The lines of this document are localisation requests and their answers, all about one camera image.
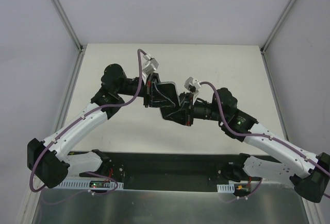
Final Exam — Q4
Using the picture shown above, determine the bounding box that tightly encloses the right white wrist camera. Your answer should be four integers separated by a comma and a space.
184, 77, 202, 103

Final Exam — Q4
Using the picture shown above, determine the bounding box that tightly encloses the black smartphone clear case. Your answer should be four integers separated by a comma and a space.
156, 81, 180, 108

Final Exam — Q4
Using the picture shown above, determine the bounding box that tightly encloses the white cable duct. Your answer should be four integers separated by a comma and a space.
55, 179, 124, 191
217, 183, 235, 194

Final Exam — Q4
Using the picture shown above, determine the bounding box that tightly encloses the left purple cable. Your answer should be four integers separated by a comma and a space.
28, 48, 145, 193

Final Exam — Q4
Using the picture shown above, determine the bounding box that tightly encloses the left aluminium frame post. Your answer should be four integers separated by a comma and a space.
39, 0, 84, 52

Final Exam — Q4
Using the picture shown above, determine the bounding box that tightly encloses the left white cable duct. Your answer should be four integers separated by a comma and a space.
55, 179, 124, 191

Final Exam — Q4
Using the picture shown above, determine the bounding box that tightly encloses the right white cable duct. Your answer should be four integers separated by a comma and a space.
217, 183, 235, 194

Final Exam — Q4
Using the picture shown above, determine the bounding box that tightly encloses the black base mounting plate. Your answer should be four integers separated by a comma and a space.
69, 151, 263, 191

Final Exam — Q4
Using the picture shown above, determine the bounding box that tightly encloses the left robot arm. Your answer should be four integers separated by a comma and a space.
27, 64, 179, 188

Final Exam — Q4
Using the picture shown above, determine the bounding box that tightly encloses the right aluminium frame post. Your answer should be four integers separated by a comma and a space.
260, 0, 298, 55

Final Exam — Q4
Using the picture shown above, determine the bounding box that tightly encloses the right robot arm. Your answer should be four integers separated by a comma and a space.
157, 84, 329, 203

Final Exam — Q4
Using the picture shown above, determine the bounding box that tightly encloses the aluminium frame post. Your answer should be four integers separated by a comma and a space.
260, 0, 298, 55
39, 0, 84, 52

